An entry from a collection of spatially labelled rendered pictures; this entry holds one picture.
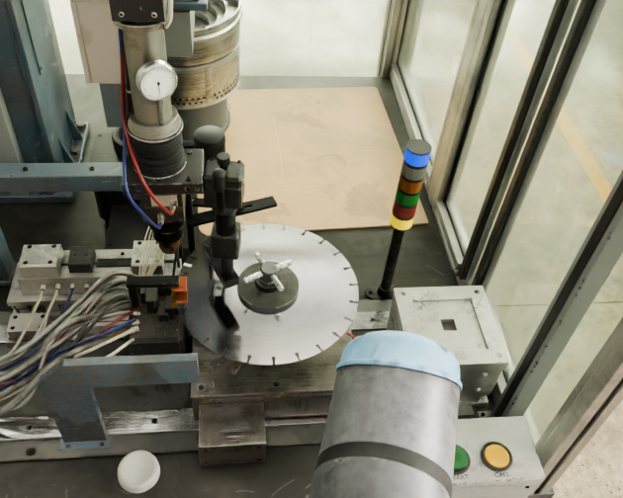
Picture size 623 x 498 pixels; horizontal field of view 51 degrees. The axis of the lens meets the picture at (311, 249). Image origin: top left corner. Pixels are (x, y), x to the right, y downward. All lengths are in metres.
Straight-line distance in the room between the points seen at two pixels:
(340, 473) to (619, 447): 1.88
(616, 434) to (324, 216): 1.26
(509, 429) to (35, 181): 0.95
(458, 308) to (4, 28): 1.04
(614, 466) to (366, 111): 1.33
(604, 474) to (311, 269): 1.36
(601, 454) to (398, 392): 1.80
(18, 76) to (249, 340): 0.77
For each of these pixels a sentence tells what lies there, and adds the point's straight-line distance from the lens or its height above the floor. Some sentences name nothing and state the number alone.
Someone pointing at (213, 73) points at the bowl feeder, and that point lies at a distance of 1.66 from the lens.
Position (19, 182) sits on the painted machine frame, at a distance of 1.33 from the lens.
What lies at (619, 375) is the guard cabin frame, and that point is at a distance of 0.99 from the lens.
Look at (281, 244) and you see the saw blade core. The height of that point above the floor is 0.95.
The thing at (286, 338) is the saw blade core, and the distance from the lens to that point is 1.13.
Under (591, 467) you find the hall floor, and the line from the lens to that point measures 2.30.
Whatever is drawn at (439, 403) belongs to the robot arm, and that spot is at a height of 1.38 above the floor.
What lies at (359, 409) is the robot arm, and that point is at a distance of 0.57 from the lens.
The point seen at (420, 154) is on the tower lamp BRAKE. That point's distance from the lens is 1.18.
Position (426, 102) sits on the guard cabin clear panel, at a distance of 1.83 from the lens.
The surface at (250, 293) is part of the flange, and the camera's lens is 1.17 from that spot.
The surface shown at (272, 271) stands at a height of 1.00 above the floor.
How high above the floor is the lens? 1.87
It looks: 47 degrees down
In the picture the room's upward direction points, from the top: 6 degrees clockwise
